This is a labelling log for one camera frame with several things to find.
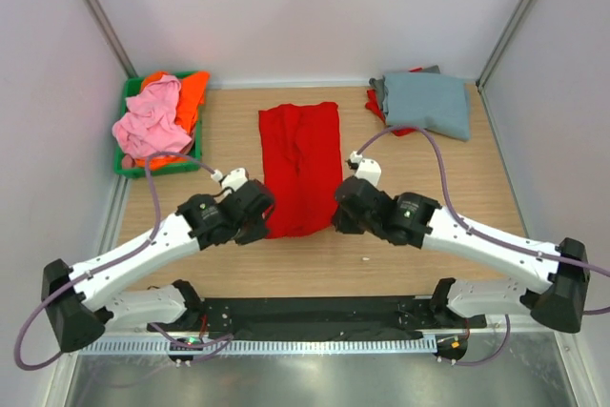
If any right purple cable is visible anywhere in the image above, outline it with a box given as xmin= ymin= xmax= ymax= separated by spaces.
xmin=350 ymin=125 xmax=610 ymax=368

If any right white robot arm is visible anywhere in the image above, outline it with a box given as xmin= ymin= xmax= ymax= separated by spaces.
xmin=333 ymin=176 xmax=590 ymax=334

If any green plastic bin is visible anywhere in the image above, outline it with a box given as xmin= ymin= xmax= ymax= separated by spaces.
xmin=112 ymin=70 xmax=205 ymax=178

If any right aluminium rail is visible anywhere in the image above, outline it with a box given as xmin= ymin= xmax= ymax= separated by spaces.
xmin=485 ymin=314 xmax=555 ymax=333

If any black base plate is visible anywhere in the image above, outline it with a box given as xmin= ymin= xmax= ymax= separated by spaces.
xmin=160 ymin=295 xmax=487 ymax=342

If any folded dark grey t-shirt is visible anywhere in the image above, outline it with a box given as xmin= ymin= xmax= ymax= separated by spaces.
xmin=365 ymin=65 xmax=440 ymax=122

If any right aluminium corner post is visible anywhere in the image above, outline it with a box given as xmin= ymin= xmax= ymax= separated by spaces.
xmin=476 ymin=0 xmax=537 ymax=91

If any left aluminium corner post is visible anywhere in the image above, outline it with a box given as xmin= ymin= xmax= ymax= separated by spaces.
xmin=83 ymin=0 xmax=137 ymax=78

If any folded grey-blue t-shirt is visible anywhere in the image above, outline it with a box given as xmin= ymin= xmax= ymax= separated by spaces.
xmin=382 ymin=71 xmax=471 ymax=141

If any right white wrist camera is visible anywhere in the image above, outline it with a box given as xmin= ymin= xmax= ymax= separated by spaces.
xmin=347 ymin=151 xmax=381 ymax=187

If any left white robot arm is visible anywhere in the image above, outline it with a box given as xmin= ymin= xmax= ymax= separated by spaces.
xmin=41 ymin=179 xmax=275 ymax=354

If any purple cable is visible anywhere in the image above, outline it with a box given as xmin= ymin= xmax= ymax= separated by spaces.
xmin=12 ymin=153 xmax=235 ymax=388
xmin=350 ymin=125 xmax=610 ymax=368

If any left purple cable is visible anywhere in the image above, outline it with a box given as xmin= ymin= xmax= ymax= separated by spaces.
xmin=12 ymin=153 xmax=235 ymax=388

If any aluminium corner post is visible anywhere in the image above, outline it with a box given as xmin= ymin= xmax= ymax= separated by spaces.
xmin=476 ymin=0 xmax=537 ymax=91
xmin=83 ymin=0 xmax=137 ymax=78

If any orange t-shirt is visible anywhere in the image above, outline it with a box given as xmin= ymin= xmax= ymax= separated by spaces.
xmin=140 ymin=71 xmax=210 ymax=172

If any red t-shirt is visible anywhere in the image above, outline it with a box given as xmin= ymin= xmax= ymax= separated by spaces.
xmin=365 ymin=66 xmax=423 ymax=138
xmin=258 ymin=102 xmax=343 ymax=239

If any folded red t-shirt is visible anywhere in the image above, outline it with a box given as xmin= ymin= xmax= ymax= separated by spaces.
xmin=365 ymin=66 xmax=423 ymax=138

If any pink t-shirt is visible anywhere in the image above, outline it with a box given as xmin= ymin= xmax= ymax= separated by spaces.
xmin=112 ymin=75 xmax=192 ymax=159

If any slotted cable duct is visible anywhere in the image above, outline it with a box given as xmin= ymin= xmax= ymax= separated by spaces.
xmin=81 ymin=335 xmax=437 ymax=356

